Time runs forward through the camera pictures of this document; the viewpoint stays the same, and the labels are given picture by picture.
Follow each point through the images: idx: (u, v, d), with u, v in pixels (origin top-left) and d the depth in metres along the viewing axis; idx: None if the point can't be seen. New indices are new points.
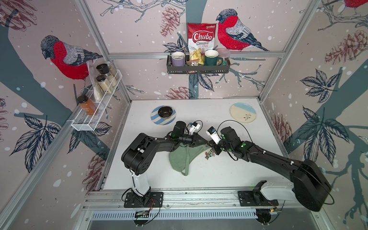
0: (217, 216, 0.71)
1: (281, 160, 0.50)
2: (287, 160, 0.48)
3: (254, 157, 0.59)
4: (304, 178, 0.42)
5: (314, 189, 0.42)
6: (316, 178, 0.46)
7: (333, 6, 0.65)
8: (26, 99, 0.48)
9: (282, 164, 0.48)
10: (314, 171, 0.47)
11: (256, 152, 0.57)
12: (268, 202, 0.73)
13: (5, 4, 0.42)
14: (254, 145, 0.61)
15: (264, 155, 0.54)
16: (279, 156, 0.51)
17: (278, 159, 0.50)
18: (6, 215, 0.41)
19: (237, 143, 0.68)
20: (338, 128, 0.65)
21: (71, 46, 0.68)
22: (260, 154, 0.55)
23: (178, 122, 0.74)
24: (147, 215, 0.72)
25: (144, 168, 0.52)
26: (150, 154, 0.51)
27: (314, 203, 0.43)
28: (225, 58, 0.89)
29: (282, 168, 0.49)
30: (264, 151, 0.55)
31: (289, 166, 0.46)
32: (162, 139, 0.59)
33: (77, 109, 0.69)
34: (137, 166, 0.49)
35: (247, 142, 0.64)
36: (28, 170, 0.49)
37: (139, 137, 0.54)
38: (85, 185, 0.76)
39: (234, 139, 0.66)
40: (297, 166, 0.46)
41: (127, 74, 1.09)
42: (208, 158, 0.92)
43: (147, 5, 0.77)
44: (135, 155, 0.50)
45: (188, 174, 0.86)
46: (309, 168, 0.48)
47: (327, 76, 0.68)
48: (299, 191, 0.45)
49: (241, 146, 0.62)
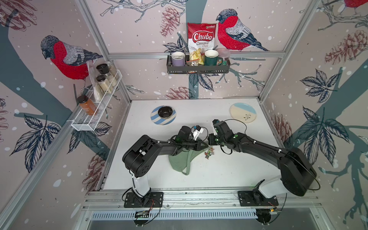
0: (217, 216, 0.71)
1: (270, 148, 0.52)
2: (275, 148, 0.51)
3: (245, 146, 0.60)
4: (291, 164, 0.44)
5: (300, 174, 0.44)
6: (301, 165, 0.47)
7: (333, 6, 0.65)
8: (26, 99, 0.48)
9: (270, 151, 0.50)
10: (300, 158, 0.49)
11: (247, 142, 0.59)
12: (267, 202, 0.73)
13: (5, 4, 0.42)
14: (246, 136, 0.62)
15: (255, 144, 0.56)
16: (268, 145, 0.53)
17: (267, 147, 0.52)
18: (6, 215, 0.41)
19: (230, 135, 0.70)
20: (338, 128, 0.65)
21: (71, 46, 0.68)
22: (251, 143, 0.57)
23: (183, 127, 0.74)
24: (147, 215, 0.72)
25: (144, 171, 0.51)
26: (152, 156, 0.50)
27: (298, 188, 0.45)
28: (225, 58, 0.89)
29: (270, 156, 0.51)
30: (255, 141, 0.58)
31: (276, 154, 0.48)
32: (164, 143, 0.58)
33: (77, 110, 0.69)
34: (137, 168, 0.48)
35: (238, 133, 0.66)
36: (28, 170, 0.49)
37: (142, 138, 0.53)
38: (85, 185, 0.76)
39: (226, 131, 0.69)
40: (284, 153, 0.47)
41: (127, 74, 1.09)
42: (208, 157, 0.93)
43: (147, 5, 0.77)
44: (136, 157, 0.49)
45: (188, 174, 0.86)
46: (296, 155, 0.49)
47: (327, 76, 0.68)
48: (285, 178, 0.47)
49: (233, 138, 0.64)
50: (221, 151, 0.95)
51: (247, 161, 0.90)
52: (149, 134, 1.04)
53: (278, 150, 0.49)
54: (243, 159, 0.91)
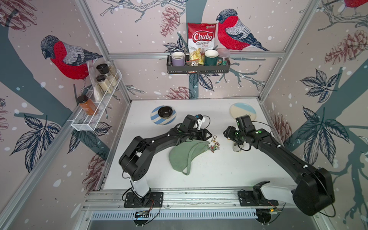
0: (217, 215, 0.71)
1: (293, 159, 0.47)
2: (301, 162, 0.46)
3: (266, 146, 0.55)
4: (312, 186, 0.41)
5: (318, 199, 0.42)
6: (323, 188, 0.44)
7: (334, 6, 0.65)
8: (26, 99, 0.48)
9: (293, 163, 0.46)
10: (325, 180, 0.42)
11: (270, 143, 0.54)
12: (268, 202, 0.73)
13: (5, 4, 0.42)
14: (270, 136, 0.57)
15: (278, 148, 0.52)
16: (293, 155, 0.48)
17: (291, 157, 0.48)
18: (5, 215, 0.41)
19: (251, 130, 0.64)
20: (338, 128, 0.65)
21: (71, 46, 0.68)
22: (274, 146, 0.53)
23: (189, 116, 0.70)
24: (147, 215, 0.72)
25: (141, 175, 0.50)
26: (145, 161, 0.47)
27: (309, 208, 0.42)
28: (225, 58, 0.89)
29: (292, 167, 0.46)
30: (279, 145, 0.53)
31: (299, 168, 0.44)
32: (161, 139, 0.55)
33: (77, 109, 0.69)
34: (133, 173, 0.47)
35: (262, 130, 0.60)
36: (28, 169, 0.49)
37: (135, 140, 0.50)
38: (85, 185, 0.76)
39: (247, 125, 0.65)
40: (309, 171, 0.44)
41: (127, 74, 1.09)
42: (214, 150, 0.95)
43: (147, 5, 0.77)
44: (130, 160, 0.48)
45: (189, 174, 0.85)
46: (321, 176, 0.44)
47: (327, 76, 0.68)
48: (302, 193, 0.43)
49: (255, 132, 0.60)
50: (221, 150, 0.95)
51: (247, 161, 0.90)
52: (149, 134, 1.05)
53: (303, 165, 0.45)
54: (244, 159, 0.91)
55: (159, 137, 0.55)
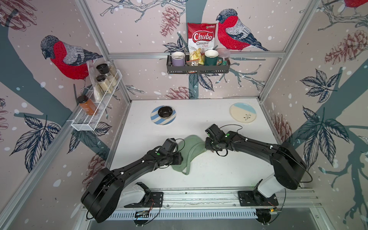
0: (217, 215, 0.71)
1: (261, 145, 0.52)
2: (267, 145, 0.51)
3: (237, 144, 0.60)
4: (282, 159, 0.45)
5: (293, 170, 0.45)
6: (292, 158, 0.49)
7: (334, 6, 0.65)
8: (26, 99, 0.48)
9: (262, 148, 0.51)
10: (290, 152, 0.50)
11: (239, 140, 0.59)
12: (268, 202, 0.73)
13: (5, 4, 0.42)
14: (237, 134, 0.63)
15: (247, 142, 0.57)
16: (259, 142, 0.54)
17: (258, 144, 0.53)
18: (5, 215, 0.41)
19: (221, 135, 0.70)
20: (338, 128, 0.65)
21: (71, 46, 0.68)
22: (243, 142, 0.58)
23: (169, 139, 0.68)
24: (147, 215, 0.72)
25: (107, 214, 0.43)
26: (111, 199, 0.42)
27: (291, 182, 0.46)
28: (225, 58, 0.89)
29: (263, 153, 0.51)
30: (246, 138, 0.58)
31: (268, 150, 0.49)
32: (131, 170, 0.49)
33: (77, 110, 0.69)
34: (97, 213, 0.40)
35: (230, 132, 0.66)
36: (28, 169, 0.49)
37: (100, 174, 0.44)
38: (85, 185, 0.76)
39: (217, 132, 0.70)
40: (275, 149, 0.48)
41: (127, 74, 1.09)
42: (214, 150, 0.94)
43: (147, 5, 0.77)
44: (96, 198, 0.42)
45: (189, 173, 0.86)
46: (286, 149, 0.50)
47: (327, 76, 0.68)
48: (278, 173, 0.48)
49: (225, 137, 0.64)
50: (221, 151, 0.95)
51: (247, 161, 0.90)
52: (149, 134, 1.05)
53: (270, 146, 0.50)
54: (243, 159, 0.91)
55: (130, 167, 0.49)
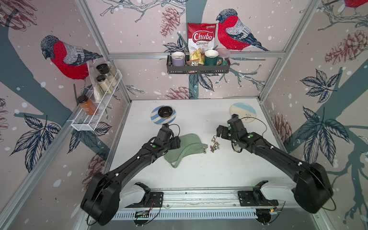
0: (217, 215, 0.71)
1: (288, 158, 0.48)
2: (294, 160, 0.47)
3: (259, 149, 0.56)
4: (310, 180, 0.41)
5: (318, 193, 0.43)
6: (319, 181, 0.45)
7: (334, 6, 0.65)
8: (26, 99, 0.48)
9: (288, 163, 0.47)
10: (320, 174, 0.45)
11: (263, 146, 0.55)
12: (267, 202, 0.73)
13: (5, 4, 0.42)
14: (262, 139, 0.58)
15: (271, 150, 0.52)
16: (286, 155, 0.49)
17: (285, 157, 0.48)
18: (5, 215, 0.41)
19: (243, 133, 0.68)
20: (338, 128, 0.65)
21: (71, 46, 0.68)
22: (267, 148, 0.54)
23: (163, 128, 0.65)
24: (147, 215, 0.72)
25: (109, 216, 0.43)
26: (110, 202, 0.41)
27: (312, 205, 0.42)
28: (225, 58, 0.89)
29: (288, 167, 0.47)
30: (271, 146, 0.53)
31: (294, 166, 0.45)
32: (127, 169, 0.47)
33: (77, 110, 0.69)
34: (99, 217, 0.40)
35: (254, 133, 0.61)
36: (28, 169, 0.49)
37: (94, 178, 0.43)
38: (85, 185, 0.76)
39: (240, 129, 0.65)
40: (304, 167, 0.44)
41: (127, 74, 1.09)
42: (214, 150, 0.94)
43: (147, 5, 0.77)
44: (95, 200, 0.42)
45: (176, 166, 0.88)
46: (316, 171, 0.46)
47: (327, 76, 0.68)
48: (300, 191, 0.45)
49: (247, 137, 0.61)
50: (221, 150, 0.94)
51: (248, 161, 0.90)
52: (149, 134, 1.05)
53: (297, 162, 0.46)
54: (244, 159, 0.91)
55: (125, 166, 0.48)
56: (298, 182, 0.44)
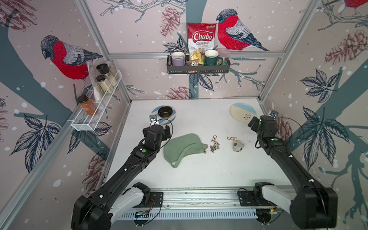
0: (217, 216, 0.71)
1: (301, 171, 0.46)
2: (307, 176, 0.44)
3: (277, 153, 0.55)
4: (312, 199, 0.40)
5: (313, 213, 0.41)
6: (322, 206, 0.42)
7: (334, 6, 0.65)
8: (26, 99, 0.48)
9: (299, 175, 0.45)
10: (327, 200, 0.40)
11: (281, 152, 0.54)
12: (268, 202, 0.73)
13: (5, 4, 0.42)
14: (285, 146, 0.56)
15: (289, 158, 0.51)
16: (303, 168, 0.47)
17: (300, 169, 0.46)
18: (5, 215, 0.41)
19: (270, 134, 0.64)
20: (338, 128, 0.65)
21: (71, 46, 0.68)
22: (284, 155, 0.52)
23: (150, 129, 0.57)
24: (147, 215, 0.72)
25: None
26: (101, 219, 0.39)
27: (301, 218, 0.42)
28: (225, 58, 0.89)
29: (296, 178, 0.45)
30: (290, 155, 0.51)
31: (304, 180, 0.43)
32: (112, 187, 0.44)
33: (77, 109, 0.69)
34: None
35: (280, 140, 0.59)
36: (28, 169, 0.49)
37: (77, 202, 0.40)
38: (85, 185, 0.76)
39: (268, 130, 0.64)
40: (314, 185, 0.43)
41: (127, 74, 1.09)
42: (214, 150, 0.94)
43: (147, 5, 0.77)
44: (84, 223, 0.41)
45: (176, 166, 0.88)
46: (325, 196, 0.42)
47: (327, 76, 0.68)
48: (296, 204, 0.44)
49: (272, 140, 0.59)
50: (221, 150, 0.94)
51: (248, 161, 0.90)
52: None
53: (309, 178, 0.43)
54: (244, 159, 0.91)
55: (110, 184, 0.44)
56: (299, 193, 0.42)
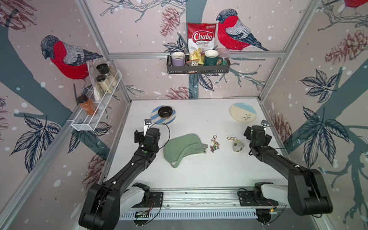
0: (217, 215, 0.71)
1: (288, 162, 0.50)
2: (294, 164, 0.49)
3: (267, 155, 0.62)
4: (300, 178, 0.44)
5: (305, 192, 0.42)
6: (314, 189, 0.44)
7: (334, 6, 0.65)
8: (26, 99, 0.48)
9: (286, 164, 0.50)
10: (314, 180, 0.46)
11: (271, 153, 0.59)
12: (268, 202, 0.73)
13: (5, 4, 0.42)
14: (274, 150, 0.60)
15: (277, 155, 0.56)
16: (288, 161, 0.51)
17: (286, 161, 0.51)
18: (5, 215, 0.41)
19: (261, 142, 0.71)
20: (338, 128, 0.65)
21: (71, 46, 0.68)
22: (273, 155, 0.58)
23: (148, 131, 0.63)
24: (147, 215, 0.72)
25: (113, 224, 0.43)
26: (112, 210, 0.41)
27: (298, 203, 0.43)
28: (225, 58, 0.89)
29: (284, 167, 0.51)
30: (278, 154, 0.57)
31: (291, 167, 0.46)
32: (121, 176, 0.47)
33: (77, 110, 0.69)
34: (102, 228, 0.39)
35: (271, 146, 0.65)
36: (28, 169, 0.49)
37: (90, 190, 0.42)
38: (85, 184, 0.76)
39: (259, 138, 0.70)
40: (301, 170, 0.45)
41: (127, 74, 1.09)
42: (214, 150, 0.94)
43: (147, 5, 0.77)
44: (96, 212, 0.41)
45: (176, 166, 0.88)
46: (312, 177, 0.47)
47: (327, 76, 0.68)
48: (291, 189, 0.46)
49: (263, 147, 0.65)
50: (221, 150, 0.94)
51: (248, 161, 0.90)
52: None
53: (296, 166, 0.48)
54: (244, 159, 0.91)
55: (121, 175, 0.48)
56: (289, 178, 0.46)
